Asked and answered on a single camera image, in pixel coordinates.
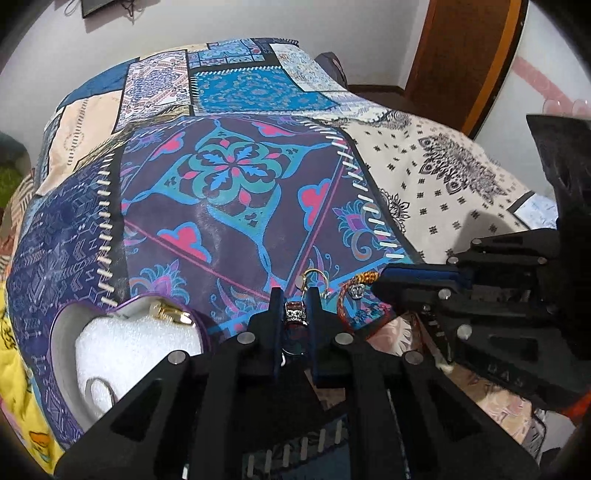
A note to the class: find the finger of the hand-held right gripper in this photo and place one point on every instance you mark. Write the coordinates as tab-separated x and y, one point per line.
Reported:
420	276
480	318

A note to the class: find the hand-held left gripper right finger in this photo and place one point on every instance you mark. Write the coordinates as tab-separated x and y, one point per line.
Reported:
316	330

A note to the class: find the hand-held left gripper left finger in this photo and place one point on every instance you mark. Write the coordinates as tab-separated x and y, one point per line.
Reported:
276	327

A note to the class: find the purple heart-shaped jewelry box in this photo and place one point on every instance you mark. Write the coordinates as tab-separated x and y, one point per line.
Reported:
124	341

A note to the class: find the pink floral cloth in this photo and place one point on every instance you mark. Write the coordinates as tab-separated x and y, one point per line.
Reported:
503	415

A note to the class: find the patchwork blanket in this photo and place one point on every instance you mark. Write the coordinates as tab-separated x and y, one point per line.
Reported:
221	194

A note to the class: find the wooden door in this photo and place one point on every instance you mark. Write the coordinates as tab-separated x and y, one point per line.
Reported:
457	50

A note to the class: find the grey backpack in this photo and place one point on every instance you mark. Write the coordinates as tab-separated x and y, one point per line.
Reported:
333	67

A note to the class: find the yellow blanket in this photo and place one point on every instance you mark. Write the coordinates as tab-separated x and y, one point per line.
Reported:
23	369

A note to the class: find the striped bedsheet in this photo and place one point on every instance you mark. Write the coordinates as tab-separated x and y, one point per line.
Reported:
16	207

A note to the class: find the green cloth-covered cabinet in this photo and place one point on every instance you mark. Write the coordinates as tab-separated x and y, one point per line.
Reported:
8	175

